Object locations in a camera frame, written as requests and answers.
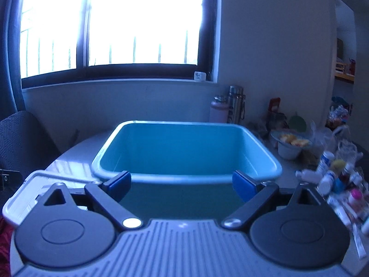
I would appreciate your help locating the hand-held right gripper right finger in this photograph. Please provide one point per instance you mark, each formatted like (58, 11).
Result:
(241, 186)

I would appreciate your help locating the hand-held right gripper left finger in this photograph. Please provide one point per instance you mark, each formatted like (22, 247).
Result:
(119, 184)

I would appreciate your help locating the grey desktop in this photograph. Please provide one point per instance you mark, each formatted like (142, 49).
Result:
(75, 153)

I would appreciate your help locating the white bowl of food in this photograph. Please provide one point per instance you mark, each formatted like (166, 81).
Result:
(289, 147)

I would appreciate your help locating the blue plastic basin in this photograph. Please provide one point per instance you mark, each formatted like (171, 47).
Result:
(178, 150)

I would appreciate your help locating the pink water bottle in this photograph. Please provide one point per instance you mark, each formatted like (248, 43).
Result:
(218, 111)

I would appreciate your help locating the stainless steel thermos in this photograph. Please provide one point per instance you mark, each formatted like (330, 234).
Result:
(235, 105)

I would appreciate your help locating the green round lid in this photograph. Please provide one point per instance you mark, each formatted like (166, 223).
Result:
(297, 124)

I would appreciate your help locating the white plastic box lid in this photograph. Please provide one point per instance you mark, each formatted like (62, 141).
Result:
(31, 180)

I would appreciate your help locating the red box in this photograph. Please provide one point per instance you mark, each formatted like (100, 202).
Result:
(274, 104)

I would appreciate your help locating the clear plastic bag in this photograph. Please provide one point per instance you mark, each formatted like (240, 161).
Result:
(325, 137)

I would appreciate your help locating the pile of small bottles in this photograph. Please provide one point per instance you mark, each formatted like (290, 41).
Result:
(343, 184)

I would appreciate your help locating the dark grey fabric chair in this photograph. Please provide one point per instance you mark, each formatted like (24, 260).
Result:
(26, 141)

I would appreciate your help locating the small white cup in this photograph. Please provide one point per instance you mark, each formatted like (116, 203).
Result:
(199, 76)

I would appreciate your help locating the pile of colourful packets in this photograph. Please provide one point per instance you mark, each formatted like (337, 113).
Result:
(340, 112)

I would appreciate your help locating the red cloth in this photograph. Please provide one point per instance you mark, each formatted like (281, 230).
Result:
(5, 245)

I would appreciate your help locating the wooden shelf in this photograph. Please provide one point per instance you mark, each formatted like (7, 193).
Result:
(344, 69)

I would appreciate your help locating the dark framed window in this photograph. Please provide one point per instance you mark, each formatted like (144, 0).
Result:
(138, 26)

